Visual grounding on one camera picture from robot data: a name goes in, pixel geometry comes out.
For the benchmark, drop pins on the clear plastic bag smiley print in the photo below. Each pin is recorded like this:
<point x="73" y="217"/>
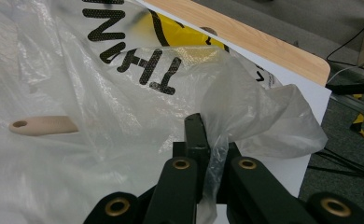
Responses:
<point x="77" y="77"/>

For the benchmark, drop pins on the wooden table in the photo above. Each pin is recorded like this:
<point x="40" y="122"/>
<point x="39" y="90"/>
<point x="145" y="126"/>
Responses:
<point x="248" y="34"/>

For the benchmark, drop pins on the yellow black tape marker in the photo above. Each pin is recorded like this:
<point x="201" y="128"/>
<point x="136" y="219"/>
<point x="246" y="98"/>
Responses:
<point x="360" y="127"/>

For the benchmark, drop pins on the beige silicone spoon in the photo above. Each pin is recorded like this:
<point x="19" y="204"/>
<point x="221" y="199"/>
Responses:
<point x="46" y="125"/>

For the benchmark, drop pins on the aluminium floor rail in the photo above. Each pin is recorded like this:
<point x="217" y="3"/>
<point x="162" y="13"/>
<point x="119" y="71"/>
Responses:
<point x="357" y="105"/>

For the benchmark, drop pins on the white table board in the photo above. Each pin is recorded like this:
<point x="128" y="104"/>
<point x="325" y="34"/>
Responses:
<point x="307" y="93"/>

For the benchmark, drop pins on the black metal frame leg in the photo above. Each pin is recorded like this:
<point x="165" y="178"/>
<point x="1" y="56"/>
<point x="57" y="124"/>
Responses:
<point x="354" y="88"/>

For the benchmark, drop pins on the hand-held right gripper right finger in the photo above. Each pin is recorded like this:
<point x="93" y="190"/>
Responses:
<point x="233" y="152"/>

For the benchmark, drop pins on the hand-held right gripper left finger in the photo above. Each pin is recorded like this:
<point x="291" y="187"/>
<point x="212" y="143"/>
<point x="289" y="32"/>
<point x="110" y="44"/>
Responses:
<point x="197" y="137"/>

